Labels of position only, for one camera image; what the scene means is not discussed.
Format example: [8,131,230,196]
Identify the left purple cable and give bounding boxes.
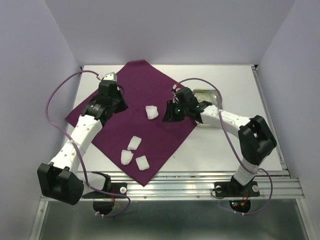
[44,70,131,218]

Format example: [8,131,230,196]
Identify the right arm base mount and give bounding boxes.
[210,181,260,215]

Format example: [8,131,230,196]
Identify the white gauze pad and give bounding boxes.
[127,136,142,151]
[120,149,134,166]
[135,155,150,171]
[145,105,159,120]

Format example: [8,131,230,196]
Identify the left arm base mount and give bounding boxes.
[81,182,128,216]

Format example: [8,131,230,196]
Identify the aluminium rail frame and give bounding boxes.
[28,65,312,240]

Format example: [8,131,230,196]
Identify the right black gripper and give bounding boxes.
[161,100,189,123]

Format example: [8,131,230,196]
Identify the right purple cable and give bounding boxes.
[172,77,273,216]

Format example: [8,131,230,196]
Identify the packaged gauze bag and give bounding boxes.
[194,92,218,105]

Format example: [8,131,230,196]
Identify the stainless steel tray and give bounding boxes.
[192,88,222,129]

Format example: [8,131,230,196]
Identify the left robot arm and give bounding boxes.
[37,79,128,205]

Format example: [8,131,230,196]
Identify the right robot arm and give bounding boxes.
[162,86,277,195]

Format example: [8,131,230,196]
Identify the purple cable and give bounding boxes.
[172,77,273,216]
[44,70,131,218]

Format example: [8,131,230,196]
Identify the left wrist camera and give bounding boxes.
[102,72,118,82]

